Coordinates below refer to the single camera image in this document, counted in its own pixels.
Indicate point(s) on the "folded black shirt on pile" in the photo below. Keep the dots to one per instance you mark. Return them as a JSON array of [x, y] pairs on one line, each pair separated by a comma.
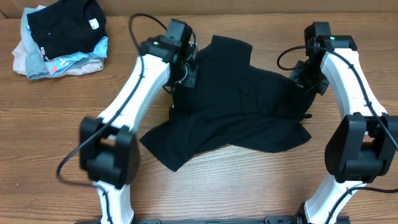
[[67, 27]]

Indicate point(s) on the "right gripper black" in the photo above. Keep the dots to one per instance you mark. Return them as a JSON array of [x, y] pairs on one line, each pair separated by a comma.
[[301, 73]]

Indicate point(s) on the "grey denim garment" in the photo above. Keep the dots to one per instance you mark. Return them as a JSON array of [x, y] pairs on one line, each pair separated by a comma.
[[25, 32]]

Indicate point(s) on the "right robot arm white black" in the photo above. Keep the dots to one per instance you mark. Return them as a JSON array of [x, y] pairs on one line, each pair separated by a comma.
[[363, 145]]

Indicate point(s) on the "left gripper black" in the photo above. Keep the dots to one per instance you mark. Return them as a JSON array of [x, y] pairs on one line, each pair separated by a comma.
[[189, 80]]

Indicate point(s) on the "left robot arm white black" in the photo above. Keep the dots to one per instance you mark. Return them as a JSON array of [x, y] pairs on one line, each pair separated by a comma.
[[108, 144]]

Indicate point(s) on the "pale pink garment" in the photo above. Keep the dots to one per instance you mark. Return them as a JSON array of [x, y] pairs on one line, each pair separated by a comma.
[[31, 66]]

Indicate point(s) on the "black t-shirt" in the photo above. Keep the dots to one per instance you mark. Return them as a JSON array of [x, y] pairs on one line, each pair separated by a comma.
[[232, 103]]

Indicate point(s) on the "light blue printed garment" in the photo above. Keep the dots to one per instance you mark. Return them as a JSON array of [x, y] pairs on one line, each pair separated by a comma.
[[79, 63]]

